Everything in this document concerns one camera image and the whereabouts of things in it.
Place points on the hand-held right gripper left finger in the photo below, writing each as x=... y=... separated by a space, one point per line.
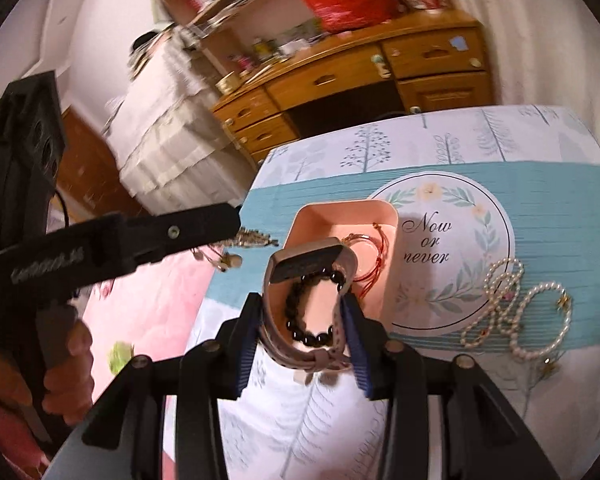
x=245 y=355

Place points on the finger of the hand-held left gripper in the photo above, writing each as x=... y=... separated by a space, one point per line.
x=190 y=230

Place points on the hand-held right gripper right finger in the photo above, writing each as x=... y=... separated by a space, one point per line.
x=358 y=360

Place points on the pink smartwatch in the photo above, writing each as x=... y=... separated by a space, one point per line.
x=271 y=330

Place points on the pink tray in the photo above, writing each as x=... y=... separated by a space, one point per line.
x=330 y=217

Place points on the person's left hand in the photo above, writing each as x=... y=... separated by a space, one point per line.
x=70 y=365

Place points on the brown wooden cabinet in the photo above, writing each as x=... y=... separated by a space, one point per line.
x=90 y=160

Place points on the tree print tablecloth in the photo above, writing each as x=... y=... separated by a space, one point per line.
x=320 y=425

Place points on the pink blanket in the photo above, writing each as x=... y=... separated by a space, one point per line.
x=150 y=310

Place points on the white lace cloth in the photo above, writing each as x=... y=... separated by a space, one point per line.
x=165 y=130

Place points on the gold tin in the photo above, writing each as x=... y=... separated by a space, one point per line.
x=227 y=82

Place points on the wooden shelf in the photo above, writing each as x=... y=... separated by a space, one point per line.
x=215 y=45

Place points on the wooden desk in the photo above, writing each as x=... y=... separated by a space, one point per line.
x=330 y=77

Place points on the teal placemat with wreath print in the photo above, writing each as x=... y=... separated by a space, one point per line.
x=545 y=220

